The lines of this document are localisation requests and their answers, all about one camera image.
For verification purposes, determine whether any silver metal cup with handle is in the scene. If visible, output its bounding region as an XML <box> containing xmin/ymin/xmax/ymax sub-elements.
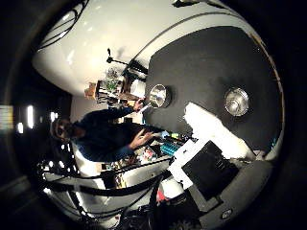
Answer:
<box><xmin>140</xmin><ymin>83</ymin><xmax>172</xmax><ymax>113</ymax></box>

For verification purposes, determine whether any teal plastic box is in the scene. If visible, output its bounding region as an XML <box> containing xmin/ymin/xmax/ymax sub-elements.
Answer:
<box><xmin>159</xmin><ymin>141</ymin><xmax>182</xmax><ymax>157</ymax></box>

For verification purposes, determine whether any wooden shelf with clutter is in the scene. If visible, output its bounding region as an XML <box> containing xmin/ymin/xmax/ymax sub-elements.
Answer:
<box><xmin>83</xmin><ymin>79</ymin><xmax>142</xmax><ymax>104</ymax></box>

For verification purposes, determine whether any green potted plant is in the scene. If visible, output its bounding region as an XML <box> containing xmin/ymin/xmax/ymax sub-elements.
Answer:
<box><xmin>105</xmin><ymin>67</ymin><xmax>121</xmax><ymax>92</ymax></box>

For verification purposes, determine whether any black tripod stand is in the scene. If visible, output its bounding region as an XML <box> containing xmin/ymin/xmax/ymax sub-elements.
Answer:
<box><xmin>106</xmin><ymin>47</ymin><xmax>150</xmax><ymax>77</ymax></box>

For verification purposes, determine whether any person in dark sweater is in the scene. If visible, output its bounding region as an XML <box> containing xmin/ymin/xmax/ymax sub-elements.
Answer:
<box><xmin>50</xmin><ymin>99</ymin><xmax>167</xmax><ymax>163</ymax></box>

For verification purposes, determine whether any silver metal bowl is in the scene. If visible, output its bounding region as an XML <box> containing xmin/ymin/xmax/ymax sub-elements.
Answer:
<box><xmin>224</xmin><ymin>86</ymin><xmax>250</xmax><ymax>117</ymax></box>

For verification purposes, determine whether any thick black cable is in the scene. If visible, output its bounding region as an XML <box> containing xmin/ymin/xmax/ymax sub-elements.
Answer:
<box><xmin>42</xmin><ymin>171</ymin><xmax>171</xmax><ymax>197</ymax></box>

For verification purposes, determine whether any black cable bundle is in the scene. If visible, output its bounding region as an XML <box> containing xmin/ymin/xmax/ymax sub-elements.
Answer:
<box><xmin>37</xmin><ymin>0</ymin><xmax>90</xmax><ymax>52</ymax></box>

